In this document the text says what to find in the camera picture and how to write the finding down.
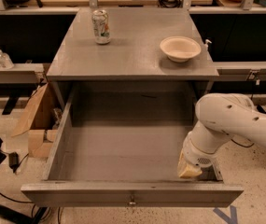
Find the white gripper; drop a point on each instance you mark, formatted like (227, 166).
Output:
(197, 157)

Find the grey top drawer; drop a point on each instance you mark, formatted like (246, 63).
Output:
(121, 149)

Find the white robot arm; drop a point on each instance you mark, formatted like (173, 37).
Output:
(220, 117)

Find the grey wooden drawer cabinet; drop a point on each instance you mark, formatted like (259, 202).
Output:
(130, 79)

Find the white paper bowl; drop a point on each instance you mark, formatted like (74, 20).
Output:
(180, 49)

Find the small white pump bottle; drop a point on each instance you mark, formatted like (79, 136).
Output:
(208, 44)

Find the brown cardboard box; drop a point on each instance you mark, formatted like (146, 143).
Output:
(37, 119)

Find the black power adapter left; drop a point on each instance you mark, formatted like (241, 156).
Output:
(13, 159)

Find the white green soda can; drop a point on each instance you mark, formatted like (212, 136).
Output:
(100, 26)

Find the black stand base left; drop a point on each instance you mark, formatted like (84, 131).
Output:
(19, 218)

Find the clear sanitizer bottle right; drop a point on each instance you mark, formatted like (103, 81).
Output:
(5, 61)

